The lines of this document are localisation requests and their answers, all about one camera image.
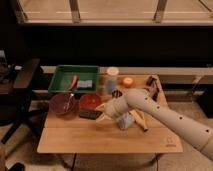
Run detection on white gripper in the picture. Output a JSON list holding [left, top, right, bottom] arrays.
[[95, 96, 130, 125]]

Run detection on black rectangular eraser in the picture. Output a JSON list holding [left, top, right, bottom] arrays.
[[79, 109, 102, 120]]

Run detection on grey blue cloth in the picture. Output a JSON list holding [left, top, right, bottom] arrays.
[[116, 113, 135, 130]]

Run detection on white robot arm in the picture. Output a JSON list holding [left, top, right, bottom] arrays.
[[97, 88, 213, 161]]

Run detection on red bowl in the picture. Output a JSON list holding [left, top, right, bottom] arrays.
[[79, 93, 102, 110]]

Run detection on metal spoon in bowl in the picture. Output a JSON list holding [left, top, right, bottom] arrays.
[[64, 93, 74, 112]]

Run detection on purple bowl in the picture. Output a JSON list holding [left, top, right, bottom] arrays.
[[49, 93, 77, 115]]

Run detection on small metal cup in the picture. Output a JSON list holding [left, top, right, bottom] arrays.
[[112, 90, 123, 98]]

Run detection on small grey sponge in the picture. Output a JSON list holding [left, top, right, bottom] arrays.
[[77, 80, 92, 89]]

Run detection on yellow wooden tongs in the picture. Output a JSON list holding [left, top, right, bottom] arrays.
[[130, 110, 148, 131]]

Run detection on clear jar with lid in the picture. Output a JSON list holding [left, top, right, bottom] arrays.
[[105, 67, 119, 94]]

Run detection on green plastic tray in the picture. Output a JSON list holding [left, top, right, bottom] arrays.
[[48, 65, 99, 93]]

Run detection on black office chair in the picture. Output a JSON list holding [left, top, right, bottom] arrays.
[[0, 59, 48, 144]]

